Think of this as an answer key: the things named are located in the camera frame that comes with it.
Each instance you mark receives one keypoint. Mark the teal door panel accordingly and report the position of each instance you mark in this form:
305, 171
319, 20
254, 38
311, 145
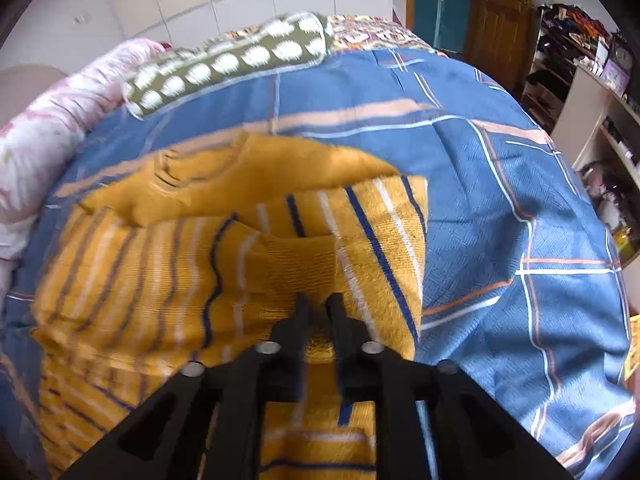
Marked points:
440, 0

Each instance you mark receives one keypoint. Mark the purple desk clock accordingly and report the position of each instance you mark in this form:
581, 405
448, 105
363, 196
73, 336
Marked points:
617, 67

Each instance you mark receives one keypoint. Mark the brown wooden door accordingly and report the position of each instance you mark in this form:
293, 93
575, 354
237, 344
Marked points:
500, 10

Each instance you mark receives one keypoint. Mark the yellow striped knitted blanket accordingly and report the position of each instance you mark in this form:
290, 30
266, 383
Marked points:
200, 260

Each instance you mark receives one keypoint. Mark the green pillow with white spots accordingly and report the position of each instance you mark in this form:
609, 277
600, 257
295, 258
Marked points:
225, 65

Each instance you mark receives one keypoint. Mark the orange patterned bed sheet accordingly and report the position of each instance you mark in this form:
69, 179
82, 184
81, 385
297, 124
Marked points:
380, 35

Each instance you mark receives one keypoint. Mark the shelf rack with clothes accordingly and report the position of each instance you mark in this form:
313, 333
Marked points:
555, 60

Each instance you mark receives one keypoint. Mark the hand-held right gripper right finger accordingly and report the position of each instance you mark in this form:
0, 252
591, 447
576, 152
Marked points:
340, 330

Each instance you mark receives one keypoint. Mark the beige headboard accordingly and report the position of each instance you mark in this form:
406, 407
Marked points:
25, 90

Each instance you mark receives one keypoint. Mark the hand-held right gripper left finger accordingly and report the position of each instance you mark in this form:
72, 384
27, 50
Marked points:
299, 330

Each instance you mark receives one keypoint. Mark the blue plaid bed cover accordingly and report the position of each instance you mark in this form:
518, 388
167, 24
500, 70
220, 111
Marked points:
500, 210

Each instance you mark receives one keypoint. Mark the pile of bags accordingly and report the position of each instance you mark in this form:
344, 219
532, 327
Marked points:
605, 195

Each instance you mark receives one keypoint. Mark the white desk with shelves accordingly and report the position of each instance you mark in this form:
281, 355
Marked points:
580, 110

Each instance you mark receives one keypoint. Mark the pink floral quilt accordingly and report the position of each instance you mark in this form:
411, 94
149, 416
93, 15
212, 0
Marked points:
40, 135

